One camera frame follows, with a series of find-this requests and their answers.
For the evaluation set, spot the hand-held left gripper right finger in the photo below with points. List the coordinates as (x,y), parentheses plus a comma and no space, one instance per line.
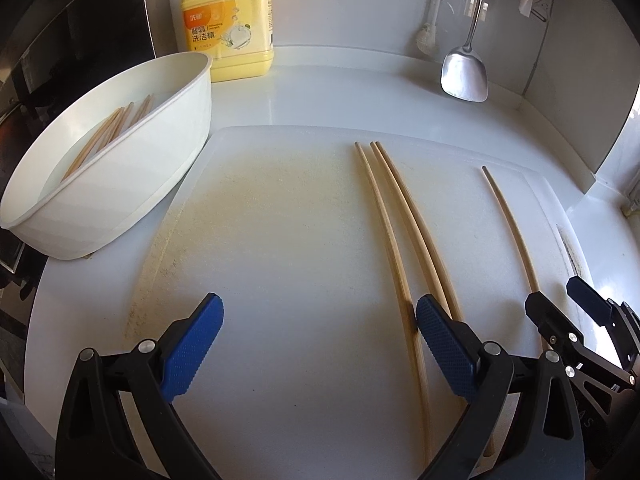
(447,345)

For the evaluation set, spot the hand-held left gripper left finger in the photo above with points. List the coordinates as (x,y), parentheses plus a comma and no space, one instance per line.
(192,345)

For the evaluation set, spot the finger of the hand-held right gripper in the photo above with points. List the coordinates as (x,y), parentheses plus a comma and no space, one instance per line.
(587,297)
(547,315)

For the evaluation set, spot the white plastic cutting board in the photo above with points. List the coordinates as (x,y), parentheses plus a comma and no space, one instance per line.
(275,260)

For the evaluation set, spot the white round basin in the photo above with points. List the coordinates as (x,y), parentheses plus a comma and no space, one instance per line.
(125,200)

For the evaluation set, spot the metal spatula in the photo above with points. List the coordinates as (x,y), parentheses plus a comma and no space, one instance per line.
(462,77)

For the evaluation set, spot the yellow dish soap bottle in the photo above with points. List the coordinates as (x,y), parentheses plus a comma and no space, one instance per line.
(240,62)

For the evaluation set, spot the black glass stove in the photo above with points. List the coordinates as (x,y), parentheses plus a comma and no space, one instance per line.
(75,35)

